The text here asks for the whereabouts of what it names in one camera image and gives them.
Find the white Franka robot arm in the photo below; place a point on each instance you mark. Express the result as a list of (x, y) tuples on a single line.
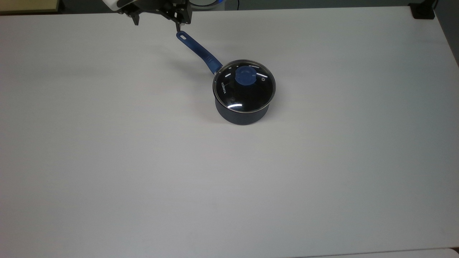
[(114, 3)]

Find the yellowish wooden board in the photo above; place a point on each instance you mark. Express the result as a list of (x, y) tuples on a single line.
[(28, 5)]

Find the black table clamp mount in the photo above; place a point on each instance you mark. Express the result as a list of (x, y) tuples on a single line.
[(423, 10)]

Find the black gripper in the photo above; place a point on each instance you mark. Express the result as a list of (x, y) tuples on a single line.
[(161, 5)]

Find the glass lid blue knob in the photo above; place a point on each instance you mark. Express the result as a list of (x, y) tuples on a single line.
[(245, 76)]

